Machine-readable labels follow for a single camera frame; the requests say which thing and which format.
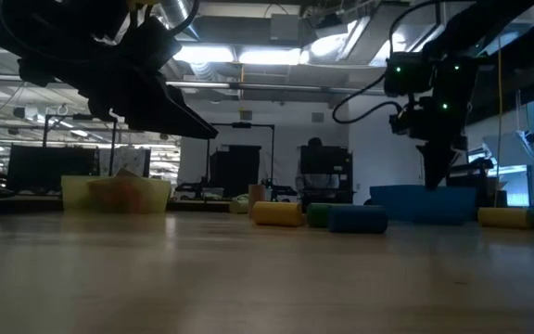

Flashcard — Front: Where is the black left camera cable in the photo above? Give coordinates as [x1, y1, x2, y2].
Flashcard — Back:
[167, 0, 202, 38]

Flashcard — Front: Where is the blue plastic bin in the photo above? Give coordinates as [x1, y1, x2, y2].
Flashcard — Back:
[369, 185, 478, 226]

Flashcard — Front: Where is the yellow cylinder block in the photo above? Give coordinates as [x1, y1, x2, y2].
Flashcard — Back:
[477, 207, 531, 230]
[251, 200, 306, 228]

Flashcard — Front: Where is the light green cylinder block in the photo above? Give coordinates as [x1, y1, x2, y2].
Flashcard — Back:
[228, 194, 250, 215]

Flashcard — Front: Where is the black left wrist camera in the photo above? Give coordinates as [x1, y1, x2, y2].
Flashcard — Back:
[118, 17, 184, 71]

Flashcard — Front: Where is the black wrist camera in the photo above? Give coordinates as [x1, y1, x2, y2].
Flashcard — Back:
[118, 17, 184, 71]
[388, 107, 435, 141]

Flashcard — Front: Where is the yellow plastic bin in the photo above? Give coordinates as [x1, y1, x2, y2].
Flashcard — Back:
[60, 174, 172, 214]

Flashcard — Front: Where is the cluttered black desk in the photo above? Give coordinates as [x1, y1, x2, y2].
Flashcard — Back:
[447, 157, 509, 209]

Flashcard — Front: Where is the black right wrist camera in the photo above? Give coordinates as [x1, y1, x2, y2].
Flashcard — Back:
[388, 107, 435, 141]

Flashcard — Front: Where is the natural wood cylinder block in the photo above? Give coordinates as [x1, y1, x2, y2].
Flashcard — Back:
[248, 184, 267, 218]

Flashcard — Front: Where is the silver round duct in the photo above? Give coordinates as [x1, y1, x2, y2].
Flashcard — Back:
[158, 0, 201, 43]

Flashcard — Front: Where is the blue cylinder block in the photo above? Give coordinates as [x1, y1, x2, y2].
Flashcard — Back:
[326, 205, 389, 235]

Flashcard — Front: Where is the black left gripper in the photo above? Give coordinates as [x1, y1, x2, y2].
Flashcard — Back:
[19, 45, 219, 140]

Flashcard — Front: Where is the white printed board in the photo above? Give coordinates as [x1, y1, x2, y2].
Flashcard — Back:
[98, 147, 151, 179]

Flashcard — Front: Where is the black gantry frame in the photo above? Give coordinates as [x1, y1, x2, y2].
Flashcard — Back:
[43, 114, 118, 178]
[206, 122, 276, 199]

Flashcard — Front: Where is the clear plastic bin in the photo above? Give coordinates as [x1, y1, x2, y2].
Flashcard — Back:
[201, 186, 225, 201]

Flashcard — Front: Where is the ceiling light panel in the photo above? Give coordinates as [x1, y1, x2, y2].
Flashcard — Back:
[173, 44, 303, 66]

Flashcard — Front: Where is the person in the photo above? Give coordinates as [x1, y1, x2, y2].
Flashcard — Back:
[294, 136, 342, 196]

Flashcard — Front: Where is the black monitor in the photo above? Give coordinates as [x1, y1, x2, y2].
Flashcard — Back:
[7, 144, 100, 196]

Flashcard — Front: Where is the black camera cable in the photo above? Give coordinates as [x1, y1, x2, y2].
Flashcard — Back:
[167, 0, 202, 38]
[331, 0, 439, 125]

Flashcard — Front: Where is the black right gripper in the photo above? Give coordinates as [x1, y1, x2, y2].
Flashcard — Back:
[385, 44, 477, 191]

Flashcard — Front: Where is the black right camera cable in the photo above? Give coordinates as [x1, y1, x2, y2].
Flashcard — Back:
[331, 0, 439, 125]

